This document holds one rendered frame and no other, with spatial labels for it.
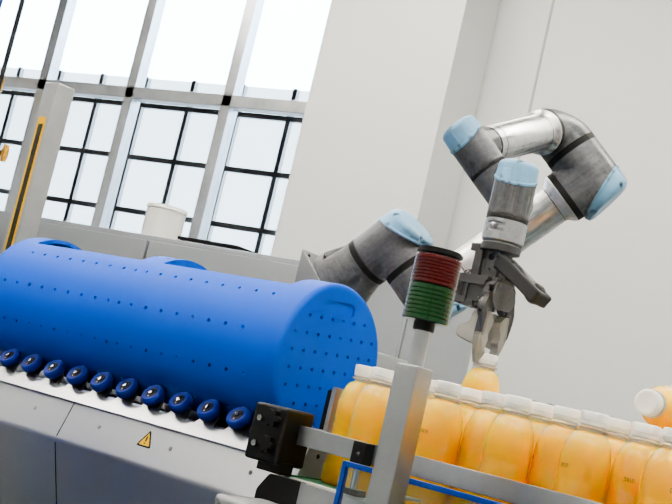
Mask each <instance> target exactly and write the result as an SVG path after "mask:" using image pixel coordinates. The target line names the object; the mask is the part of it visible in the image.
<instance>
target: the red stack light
mask: <svg viewBox="0 0 672 504"><path fill-rule="evenodd" d="M413 266H414V267H413V270H412V274H411V278H410V280H411V281H420V282H426V283H431V284H435V285H440V286H443V287H447V288H450V289H452V290H454V291H456V290H457V286H458V282H459V281H458V280H459V276H460V273H461V271H460V270H461V267H462V262H461V261H459V260H457V259H454V258H451V257H447V256H443V255H439V254H434V253H427V252H417V253H416V257H415V261H414V265H413Z"/></svg>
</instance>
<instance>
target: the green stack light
mask: <svg viewBox="0 0 672 504"><path fill-rule="evenodd" d="M455 295H456V292H455V291H454V290H452V289H450V288H447V287H443V286H440V285H435V284H431V283H426V282H420V281H411V282H410V283H409V287H408V291H407V296H406V300H405V305H404V309H403V311H404V312H403V314H402V316H403V317H404V318H406V319H409V320H412V321H414V320H420V321H425V322H429V323H433V324H435V325H436V326H439V327H448V326H449V321H450V317H451V313H452V309H453V304H454V300H455Z"/></svg>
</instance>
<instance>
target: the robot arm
mask: <svg viewBox="0 0 672 504"><path fill-rule="evenodd" d="M481 125H482V124H481V123H480V122H478V121H477V119H476V118H475V117H474V116H472V115H468V116H465V117H463V118H461V119H460V120H458V121H457V122H455V123H454V124H453V125H451V126H450V127H449V128H448V129H447V130H446V131H445V133H444V135H443V141H444V142H445V144H446V145H447V147H448V148H449V150H450V153H451V154H452V155H453V156H454V157H455V158H456V160H457V161H458V163H459V164H460V165H461V167H462V168H463V170H464V171H465V172H466V174H467V175H468V176H469V178H470V179H471V181H472V182H473V184H474V185H475V187H476V188H477V189H478V191H479V192H480V193H481V195H482V196H483V198H484V199H485V200H486V202H487V203H488V205H489V206H488V210H487V216H486V220H485V224H484V229H483V231H482V232H480V233H479V234H478V235H476V236H475V237H474V238H472V239H471V240H469V241H468V242H467V243H465V244H464V245H462V246H461V247H460V248H458V249H457V250H455V252H458V253H460V254H461V255H462V257H463V261H461V262H462V267H461V270H460V271H461V273H460V276H459V280H458V281H459V282H458V286H457V290H456V291H455V292H456V295H455V300H454V304H453V309H452V313H451V317H450V318H452V317H453V316H455V315H457V314H459V313H461V312H462V311H464V310H465V309H467V308H468V307H470V308H473V309H476V310H474V311H473V313H472V316H471V319H470V320H469V321H468V322H466V323H463V324H460V325H459V326H458V327H457V329H456V334H457V336H458V337H460V338H462V339H464V340H466V341H467V342H469V343H471V344H472V362H474V363H477V362H478V360H479V359H480V358H481V357H482V356H483V355H484V353H485V352H484V351H485V347H486V348H488V349H489V350H490V352H489V354H492V355H496V356H499V354H500V352H501V350H502V349H503V347H504V344H505V342H506V340H507V339H508V336H509V333H510V330H511V327H512V324H513V320H514V312H515V303H516V301H515V297H516V290H515V287H516V288H517V289H518V290H519V291H520V292H521V293H522V294H523V295H524V297H525V299H526V300H527V302H529V303H530V304H534V305H537V306H539V307H541V308H545V307H546V306H547V304H548V303H549V302H550V301H551V297H550V296H549V295H548V294H547V293H546V291H545V288H544V287H543V286H542V285H541V284H538V283H537V282H536V281H535V280H534V279H533V278H532V277H531V276H530V275H529V274H528V273H527V272H526V271H525V270H524V269H523V268H522V267H521V266H520V265H519V264H518V263H517V262H516V261H515V260H513V258H519V257H520V253H521V252H523V251H524V250H526V249H527V248H528V247H530V246H531V245H533V244H534V243H535V242H537V241H538V240H540V239H541V238H542V237H544V236H545V235H547V234H548V233H550V232H551V231H552V230H554V229H555V228H557V227H558V226H559V225H561V224H562V223H564V222H565V221H567V220H571V221H579V220H580V219H582V218H583V217H585V219H587V220H589V221H591V220H593V219H594V218H596V217H597V216H598V215H599V214H601V213H602V212H603V211H604V210H605V209H606V208H607V207H609V206H610V205H611V204H612V203H613V202H614V201H615V200H616V199H617V198H618V197H619V196H620V195H621V194H622V192H623V191H624V190H625V188H626V186H627V180H626V178H625V176H624V175H623V173H622V172H621V170H620V169H619V166H618V164H617V165H616V163H615V162H614V161H613V159H612V158H611V157H610V155H609V154H608V153H607V151H606V150H605V149H604V147H603V146H602V145H601V143H600V142H599V141H598V139H597V138H596V137H595V135H594V134H593V132H592V131H591V130H590V128H589V127H588V126H587V125H586V124H585V123H584V122H582V121H581V120H579V119H578V118H576V117H574V116H572V115H570V114H568V113H565V112H563V111H560V110H556V109H549V108H543V109H537V110H533V111H531V112H529V113H528V114H527V115H526V116H525V117H523V118H519V119H514V120H510V121H505V122H501V123H496V124H491V125H487V126H481ZM532 153H533V154H536V155H540V156H541V157H542V158H543V159H544V161H545V162H546V163H547V165H548V166H549V168H550V169H551V171H552V173H551V174H549V175H548V176H547V177H545V183H544V186H543V188H542V189H541V190H539V191H538V192H536V193H535V190H536V186H537V185H538V175H539V169H538V167H537V166H536V165H534V164H532V163H530V162H527V161H523V160H519V159H513V158H517V157H520V156H524V155H528V154H532ZM433 244H434V241H433V239H432V238H431V235H430V234H429V233H428V231H427V230H426V229H425V228H424V227H423V226H422V225H421V224H420V223H419V222H418V221H417V220H416V219H415V218H414V217H413V216H411V215H410V214H409V213H407V212H406V211H404V210H401V209H393V210H391V211H390V212H389V213H387V214H386V215H384V216H383V217H380V218H379V220H378V221H376V222H375V223H374V224H372V225H371V226H370V227H369V228H367V229H366V230H365V231H363V232H362V233H361V234H360V235H358V236H357V237H356V238H354V239H353V240H352V241H351V242H349V243H348V244H346V245H344V246H341V247H338V248H335V249H333V250H330V251H327V252H324V253H322V254H321V255H320V256H318V257H317V258H316V259H315V260H314V267H315V270H316V273H317V275H318V277H319V279H320V281H325V282H331V283H337V284H342V285H345V286H348V287H350V288H351V289H353V290H354V291H356V292H357V293H358V294H359V295H360V296H361V297H362V298H363V300H364V301H365V302H366V304H367V302H368V301H369V299H370V298H371V296H372V295H373V294H374V292H375V291H376V289H377V288H378V287H379V286H380V285H381V284H382V283H384V282H385V281H386V280H387V282H388V283H389V285H390V286H391V288H392V289H393V291H394V292H395V293H396V295H397V296H398V298H399V299H400V301H401V302H402V304H403V305H405V300H406V296H407V291H408V287H409V283H410V282H411V280H410V278H411V274H412V270H413V267H414V266H413V265H414V261H415V257H416V253H417V252H419V251H417V249H418V247H420V246H421V245H429V246H433ZM492 312H494V313H495V312H497V314H498V315H499V316H498V315H496V314H492Z"/></svg>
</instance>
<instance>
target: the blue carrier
mask: <svg viewBox="0 0 672 504"><path fill-rule="evenodd" d="M13 348H15V349H18V350H19V351H20V353H21V358H20V360H19V361H20V364H21V363H22V361H23V360H24V359H25V358H26V357H28V356H29V355H32V354H38V355H40V356H41V357H42V359H43V364H42V366H41V367H42V370H43V369H44V367H45V366H46V365H47V364H48V363H49V362H51V361H53V360H61V361H63V362H64V364H65V367H66V368H65V371H64V376H65V377H66V376H67V374H68V372H69V371H70V370H71V369H72V368H74V367H76V366H85V367H86V368H87V369H88V371H89V376H88V378H87V380H88V383H90V382H91V380H92V378H93V377H94V376H95V375H97V374H99V373H101V372H109V373H110V374H111V375H112V377H113V384H112V385H111V386H112V389H114V390H115V388H116V386H117V385H118V384H119V383H120V382H121V381H123V380H125V379H128V378H133V379H135V380H136V381H137V383H138V384H139V389H138V391H137V396H140V397H141V395H142V393H143V392H144V390H145V389H147V388H148V387H150V386H152V385H160V386H162V387H163V389H164V390H165V397H164V399H163V400H164V403H167V404H168V403H169V400H170V399H171V398H172V397H173V396H174V395H175V394H177V393H180V392H188V393H189V394H190V395H191V397H192V399H193V403H192V405H191V410H193V411H196V412H197V408H198V406H199V405H200V404H201V403H202V402H204V401H206V400H209V399H215V400H217V401H219V403H220V405H221V408H222V410H221V413H220V414H219V415H220V418H223V419H226V417H227V415H228V413H229V412H230V411H231V410H233V409H234V408H237V407H246V408H248V409H249V411H250V412H251V416H252V418H251V421H250V422H249V424H250V426H252V422H253V417H254V413H255V409H256V405H257V402H265V403H269V404H274V405H279V406H283V407H288V408H292V409H296V410H300V411H304V412H308V413H312V414H313V415H314V421H313V425H312V426H313V427H314V428H316V429H319V427H320V423H321V419H322V414H323V410H324V406H325V401H326V397H327V393H328V390H332V389H333V387H337V388H341V389H344V388H345V387H346V386H347V385H348V383H350V382H352V381H354V380H355V379H353V378H352V377H353V376H354V377H355V376H356V375H354V374H355V368H356V365H357V364H360V365H365V366H369V367H376V366H377V358H378V340H377V332H376V327H375V323H374V319H373V316H372V314H371V311H370V309H369V307H368V305H367V304H366V302H365V301H364V300H363V298H362V297H361V296H360V295H359V294H358V293H357V292H356V291H354V290H353V289H351V288H350V287H348V286H345V285H342V284H337V283H331V282H325V281H318V280H302V281H298V282H296V283H293V284H288V283H282V282H276V281H270V280H263V279H257V278H251V277H245V276H239V275H232V274H226V273H220V272H214V271H208V270H207V269H206V268H204V267H203V266H201V265H200V264H198V263H196V262H193V261H189V260H183V259H177V258H171V257H164V256H154V257H149V258H146V259H143V260H139V259H133V258H127V257H121V256H114V255H108V254H102V253H96V252H90V251H83V250H81V249H80V248H79V247H77V246H75V245H74V244H72V243H69V242H66V241H61V240H55V239H48V238H29V239H25V240H22V241H20V242H17V243H15V244H14V245H12V246H10V247H9V248H8V249H6V250H5V251H4V252H3V253H2V254H1V255H0V355H2V354H3V353H4V352H5V351H7V350H9V349H13Z"/></svg>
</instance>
